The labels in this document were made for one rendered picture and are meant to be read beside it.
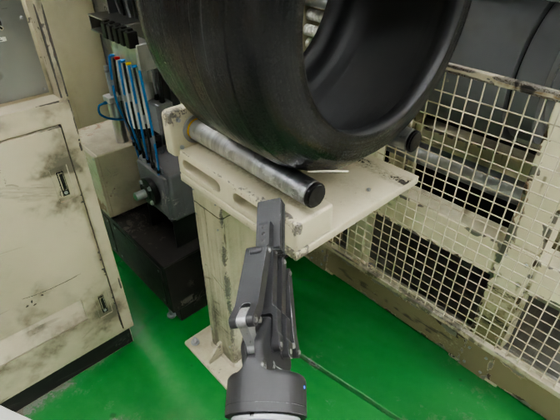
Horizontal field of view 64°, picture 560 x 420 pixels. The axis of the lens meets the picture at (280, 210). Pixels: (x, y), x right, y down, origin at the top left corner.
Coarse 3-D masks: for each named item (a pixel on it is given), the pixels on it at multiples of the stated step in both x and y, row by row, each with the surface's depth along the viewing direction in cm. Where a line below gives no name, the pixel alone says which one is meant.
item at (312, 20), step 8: (312, 0) 114; (320, 0) 112; (304, 8) 118; (312, 8) 118; (320, 8) 122; (304, 16) 119; (312, 16) 117; (320, 16) 115; (304, 24) 120; (312, 24) 122; (304, 32) 120; (312, 32) 118; (304, 40) 123; (304, 48) 124
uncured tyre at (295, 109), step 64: (192, 0) 52; (256, 0) 49; (384, 0) 93; (448, 0) 83; (192, 64) 58; (256, 64) 53; (320, 64) 97; (384, 64) 93; (256, 128) 60; (320, 128) 64; (384, 128) 76
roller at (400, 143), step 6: (402, 132) 87; (408, 132) 86; (414, 132) 86; (420, 132) 88; (396, 138) 88; (402, 138) 87; (408, 138) 86; (414, 138) 86; (420, 138) 88; (396, 144) 88; (402, 144) 87; (408, 144) 86; (414, 144) 87; (408, 150) 87; (414, 150) 89
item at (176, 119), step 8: (168, 112) 87; (176, 112) 88; (184, 112) 89; (168, 120) 87; (176, 120) 88; (184, 120) 90; (168, 128) 89; (176, 128) 89; (184, 128) 90; (168, 136) 90; (176, 136) 90; (184, 136) 91; (168, 144) 91; (176, 144) 91; (184, 144) 92; (192, 144) 94; (176, 152) 92
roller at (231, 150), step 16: (192, 128) 89; (208, 128) 87; (208, 144) 87; (224, 144) 83; (240, 144) 82; (240, 160) 80; (256, 160) 78; (256, 176) 79; (272, 176) 75; (288, 176) 73; (304, 176) 73; (288, 192) 73; (304, 192) 71; (320, 192) 72
